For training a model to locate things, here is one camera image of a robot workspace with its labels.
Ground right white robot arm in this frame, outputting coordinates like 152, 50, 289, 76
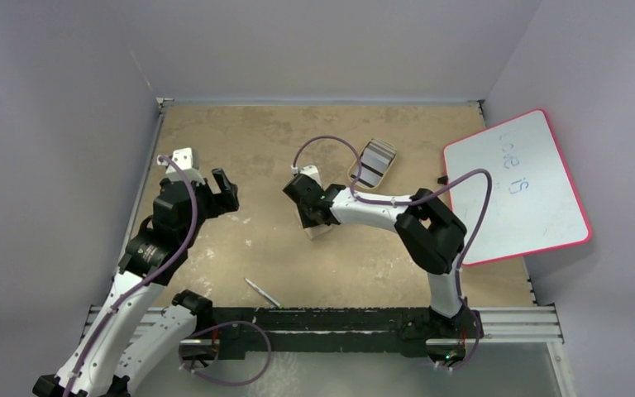
283, 174, 482, 337

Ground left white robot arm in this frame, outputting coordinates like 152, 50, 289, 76
32, 163, 239, 396

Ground beige oval card tray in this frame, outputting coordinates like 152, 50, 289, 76
347, 138, 399, 189

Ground stack of white cards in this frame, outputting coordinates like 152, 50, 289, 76
351, 140, 396, 186

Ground silver pen on table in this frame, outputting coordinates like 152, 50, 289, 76
244, 278, 284, 309

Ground pink framed whiteboard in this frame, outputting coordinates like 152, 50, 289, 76
443, 108, 593, 265

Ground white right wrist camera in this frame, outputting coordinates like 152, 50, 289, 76
292, 165, 322, 185

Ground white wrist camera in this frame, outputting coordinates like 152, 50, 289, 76
292, 165, 322, 185
155, 147, 199, 173

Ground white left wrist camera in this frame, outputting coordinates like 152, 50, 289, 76
155, 147, 199, 173

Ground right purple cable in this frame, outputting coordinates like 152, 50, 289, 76
292, 135, 494, 374

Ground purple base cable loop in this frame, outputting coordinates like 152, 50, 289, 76
177, 320, 273, 387

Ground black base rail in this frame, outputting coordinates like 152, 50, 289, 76
183, 307, 483, 364

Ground aluminium frame rail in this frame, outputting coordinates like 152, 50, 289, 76
82, 306, 564, 343

